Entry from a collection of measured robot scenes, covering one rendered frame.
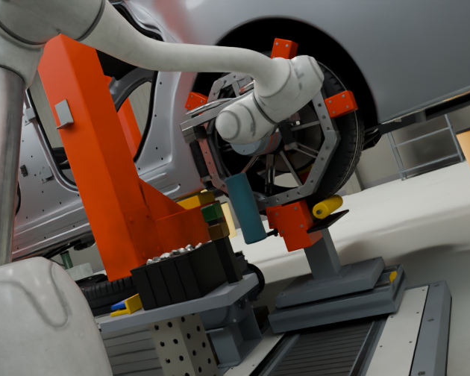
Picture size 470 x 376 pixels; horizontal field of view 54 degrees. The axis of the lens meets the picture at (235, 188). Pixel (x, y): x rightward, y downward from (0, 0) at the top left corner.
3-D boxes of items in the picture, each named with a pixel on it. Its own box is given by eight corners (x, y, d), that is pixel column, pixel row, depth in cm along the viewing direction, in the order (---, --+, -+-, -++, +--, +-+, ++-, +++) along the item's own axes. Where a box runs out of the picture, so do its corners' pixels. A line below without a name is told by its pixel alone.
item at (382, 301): (408, 283, 196) (400, 260, 196) (398, 314, 164) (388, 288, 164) (301, 304, 219) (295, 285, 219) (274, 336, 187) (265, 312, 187)
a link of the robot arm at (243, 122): (248, 151, 128) (286, 124, 122) (221, 154, 114) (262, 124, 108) (228, 118, 129) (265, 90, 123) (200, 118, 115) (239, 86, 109)
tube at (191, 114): (248, 105, 177) (239, 79, 177) (224, 104, 160) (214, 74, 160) (210, 122, 185) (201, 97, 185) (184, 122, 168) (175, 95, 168)
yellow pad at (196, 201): (215, 201, 218) (212, 190, 218) (201, 205, 206) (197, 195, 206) (192, 209, 225) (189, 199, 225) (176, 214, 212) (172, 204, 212)
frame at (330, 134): (356, 179, 168) (306, 39, 170) (352, 181, 162) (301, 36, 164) (232, 219, 193) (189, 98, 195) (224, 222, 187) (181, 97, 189)
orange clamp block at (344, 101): (335, 118, 170) (358, 109, 166) (330, 118, 163) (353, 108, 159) (329, 100, 170) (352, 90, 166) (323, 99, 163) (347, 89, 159)
